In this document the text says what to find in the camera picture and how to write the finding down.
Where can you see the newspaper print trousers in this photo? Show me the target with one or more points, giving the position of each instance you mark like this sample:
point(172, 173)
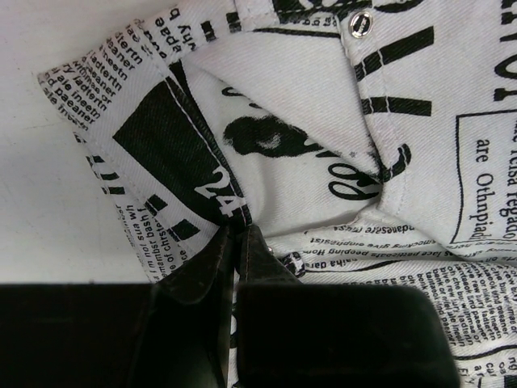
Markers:
point(371, 142)

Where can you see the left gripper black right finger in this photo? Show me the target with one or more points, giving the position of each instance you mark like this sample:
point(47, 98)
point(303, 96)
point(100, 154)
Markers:
point(292, 334)

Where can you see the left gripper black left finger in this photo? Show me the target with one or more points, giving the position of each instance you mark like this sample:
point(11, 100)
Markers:
point(174, 333)

